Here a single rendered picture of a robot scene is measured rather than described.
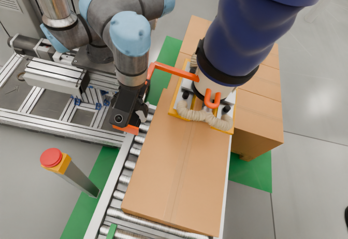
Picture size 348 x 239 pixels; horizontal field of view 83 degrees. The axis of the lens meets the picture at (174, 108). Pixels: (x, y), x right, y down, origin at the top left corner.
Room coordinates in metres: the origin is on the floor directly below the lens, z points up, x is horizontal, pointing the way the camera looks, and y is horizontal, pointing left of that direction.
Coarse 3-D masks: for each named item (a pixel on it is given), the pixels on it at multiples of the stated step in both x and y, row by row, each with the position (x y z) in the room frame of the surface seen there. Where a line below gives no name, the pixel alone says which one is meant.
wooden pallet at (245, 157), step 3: (231, 150) 0.83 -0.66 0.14; (237, 153) 0.84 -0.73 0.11; (240, 153) 0.84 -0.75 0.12; (243, 153) 0.84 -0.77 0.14; (240, 156) 0.86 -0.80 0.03; (243, 156) 0.84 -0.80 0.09; (246, 156) 0.84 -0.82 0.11; (249, 156) 0.84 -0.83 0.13; (252, 156) 0.85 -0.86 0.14; (243, 159) 0.84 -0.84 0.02; (246, 159) 0.85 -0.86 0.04; (249, 159) 0.85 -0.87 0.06; (252, 159) 0.85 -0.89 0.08
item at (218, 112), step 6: (222, 102) 0.56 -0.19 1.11; (216, 108) 0.52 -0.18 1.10; (222, 108) 0.52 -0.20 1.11; (228, 108) 0.52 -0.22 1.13; (234, 108) 0.55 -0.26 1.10; (216, 114) 0.49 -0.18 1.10; (222, 114) 0.49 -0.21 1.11; (228, 114) 0.51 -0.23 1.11; (234, 114) 0.52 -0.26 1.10; (234, 120) 0.49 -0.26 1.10; (210, 126) 0.42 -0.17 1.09; (228, 132) 0.42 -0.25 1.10
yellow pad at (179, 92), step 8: (184, 64) 0.70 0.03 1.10; (192, 72) 0.64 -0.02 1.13; (176, 88) 0.54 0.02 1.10; (176, 96) 0.50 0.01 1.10; (184, 96) 0.50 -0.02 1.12; (192, 96) 0.52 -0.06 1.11; (176, 104) 0.45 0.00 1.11; (192, 104) 0.49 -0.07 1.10; (168, 112) 0.41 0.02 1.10; (176, 112) 0.42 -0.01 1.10
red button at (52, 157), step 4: (52, 148) 0.12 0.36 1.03; (56, 148) 0.13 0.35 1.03; (44, 152) 0.10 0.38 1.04; (48, 152) 0.11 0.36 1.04; (52, 152) 0.11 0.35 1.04; (56, 152) 0.12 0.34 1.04; (60, 152) 0.12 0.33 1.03; (40, 156) 0.09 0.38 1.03; (44, 156) 0.09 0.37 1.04; (48, 156) 0.09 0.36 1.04; (52, 156) 0.10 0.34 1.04; (56, 156) 0.10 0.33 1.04; (60, 156) 0.11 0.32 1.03; (40, 160) 0.07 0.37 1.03; (44, 160) 0.08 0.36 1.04; (48, 160) 0.08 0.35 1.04; (52, 160) 0.09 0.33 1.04; (56, 160) 0.09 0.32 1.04; (60, 160) 0.10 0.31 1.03; (44, 164) 0.07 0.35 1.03; (48, 164) 0.07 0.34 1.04; (52, 164) 0.08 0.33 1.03; (56, 164) 0.08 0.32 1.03
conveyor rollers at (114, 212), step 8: (144, 128) 0.54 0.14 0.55; (136, 136) 0.46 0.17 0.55; (136, 152) 0.36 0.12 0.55; (128, 160) 0.30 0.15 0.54; (128, 168) 0.26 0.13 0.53; (120, 176) 0.20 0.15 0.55; (128, 176) 0.21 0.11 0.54; (120, 192) 0.12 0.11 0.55; (120, 200) 0.08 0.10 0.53; (112, 208) 0.03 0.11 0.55; (112, 216) -0.01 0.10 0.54; (120, 216) 0.01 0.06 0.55; (128, 216) 0.02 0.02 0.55; (136, 216) 0.03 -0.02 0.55; (104, 224) -0.06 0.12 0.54; (144, 224) 0.01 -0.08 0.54; (152, 224) 0.03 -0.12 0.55; (160, 224) 0.04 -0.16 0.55; (104, 232) -0.09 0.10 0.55; (120, 232) -0.06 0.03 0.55; (128, 232) -0.05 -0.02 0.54; (168, 232) 0.02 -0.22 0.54; (176, 232) 0.03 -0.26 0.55; (184, 232) 0.05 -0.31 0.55
